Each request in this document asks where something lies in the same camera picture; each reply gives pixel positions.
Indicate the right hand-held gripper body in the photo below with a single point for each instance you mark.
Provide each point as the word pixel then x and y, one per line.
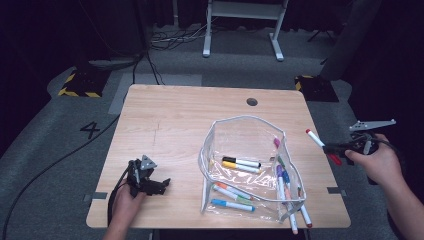
pixel 366 125

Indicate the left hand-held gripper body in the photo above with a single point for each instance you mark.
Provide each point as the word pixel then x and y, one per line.
pixel 146 163

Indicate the orange marker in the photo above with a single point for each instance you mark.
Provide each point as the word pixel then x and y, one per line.
pixel 220 185

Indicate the light blue marker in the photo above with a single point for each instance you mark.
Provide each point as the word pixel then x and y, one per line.
pixel 220 202

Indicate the light green marker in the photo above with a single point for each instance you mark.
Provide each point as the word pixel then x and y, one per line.
pixel 226 192

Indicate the yellow marker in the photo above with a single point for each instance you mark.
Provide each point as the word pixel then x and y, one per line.
pixel 230 164

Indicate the black marker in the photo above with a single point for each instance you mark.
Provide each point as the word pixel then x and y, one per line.
pixel 230 159

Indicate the clear plastic zipper pouch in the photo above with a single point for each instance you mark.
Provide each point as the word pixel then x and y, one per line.
pixel 246 140

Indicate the person's left hand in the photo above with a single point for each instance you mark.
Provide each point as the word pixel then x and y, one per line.
pixel 123 210

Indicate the person's right hand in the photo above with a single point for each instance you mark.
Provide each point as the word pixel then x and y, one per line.
pixel 380 166

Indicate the grey tape piece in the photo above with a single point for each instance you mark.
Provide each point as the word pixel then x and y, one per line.
pixel 96 196
pixel 336 191

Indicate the dark green marker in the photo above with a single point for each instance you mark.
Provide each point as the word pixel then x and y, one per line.
pixel 281 161

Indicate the dark blue marker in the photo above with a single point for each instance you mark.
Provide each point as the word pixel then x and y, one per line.
pixel 286 176

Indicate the black yellow striped base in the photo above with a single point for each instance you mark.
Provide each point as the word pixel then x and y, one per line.
pixel 316 90
pixel 83 85

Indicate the magenta marker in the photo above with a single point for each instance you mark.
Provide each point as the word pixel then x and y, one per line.
pixel 277 142

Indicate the purple marker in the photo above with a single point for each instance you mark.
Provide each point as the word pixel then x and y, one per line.
pixel 279 170

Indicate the brick red marker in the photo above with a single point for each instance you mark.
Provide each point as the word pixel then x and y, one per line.
pixel 306 216

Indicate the dark curtain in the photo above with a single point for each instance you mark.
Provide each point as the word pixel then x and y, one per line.
pixel 410 66
pixel 33 50

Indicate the peach marker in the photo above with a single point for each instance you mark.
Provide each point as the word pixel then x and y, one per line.
pixel 294 228

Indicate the black tripod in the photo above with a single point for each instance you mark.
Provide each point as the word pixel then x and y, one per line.
pixel 318 36

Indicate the grey flat stand base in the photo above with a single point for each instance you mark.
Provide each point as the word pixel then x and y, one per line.
pixel 113 63

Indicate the white metal stand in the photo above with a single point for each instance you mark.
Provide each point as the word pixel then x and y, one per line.
pixel 207 40

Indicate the grey leaning post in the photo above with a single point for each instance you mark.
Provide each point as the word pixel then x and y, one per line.
pixel 350 40

